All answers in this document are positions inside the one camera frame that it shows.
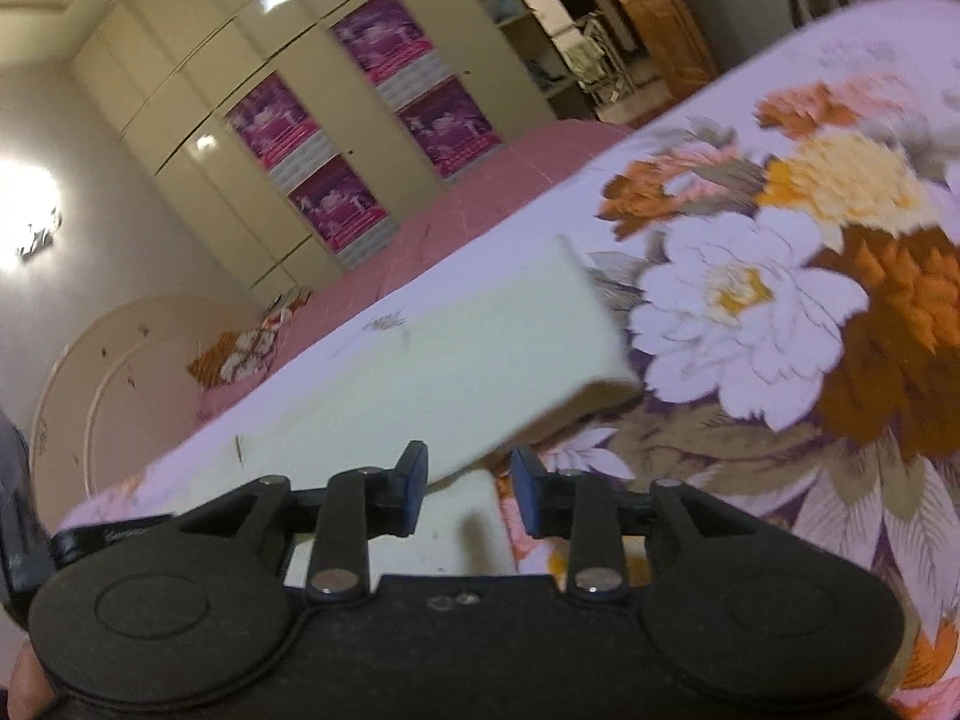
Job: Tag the lower right pink poster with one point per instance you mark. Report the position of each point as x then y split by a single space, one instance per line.
450 128

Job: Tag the lower left pink poster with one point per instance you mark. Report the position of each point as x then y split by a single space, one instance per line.
337 204

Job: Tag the pink poster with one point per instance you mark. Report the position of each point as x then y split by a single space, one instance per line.
450 128
271 121
337 204
383 39

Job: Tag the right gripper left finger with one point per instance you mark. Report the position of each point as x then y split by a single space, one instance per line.
359 506

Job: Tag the cream curved headboard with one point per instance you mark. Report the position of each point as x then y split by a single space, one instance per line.
120 397

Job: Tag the open shelf unit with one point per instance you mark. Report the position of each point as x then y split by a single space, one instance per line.
542 34

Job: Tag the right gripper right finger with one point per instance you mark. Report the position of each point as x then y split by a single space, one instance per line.
581 509

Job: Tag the pale green knit sweater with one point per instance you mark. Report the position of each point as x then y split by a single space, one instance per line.
510 362

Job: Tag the upper left pink poster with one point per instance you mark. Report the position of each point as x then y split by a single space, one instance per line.
271 121

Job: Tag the wall lamp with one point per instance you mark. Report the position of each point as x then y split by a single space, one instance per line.
31 211

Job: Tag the brown wooden door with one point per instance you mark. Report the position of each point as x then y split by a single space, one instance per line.
675 43

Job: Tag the floral lilac bedspread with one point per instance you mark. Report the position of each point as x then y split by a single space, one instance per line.
781 254

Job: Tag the upper right pink poster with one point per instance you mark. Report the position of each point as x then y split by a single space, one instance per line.
383 39

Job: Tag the person's right hand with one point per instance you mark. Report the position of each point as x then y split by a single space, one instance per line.
30 693

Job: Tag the cream wardrobe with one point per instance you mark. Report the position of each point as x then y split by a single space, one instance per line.
164 72

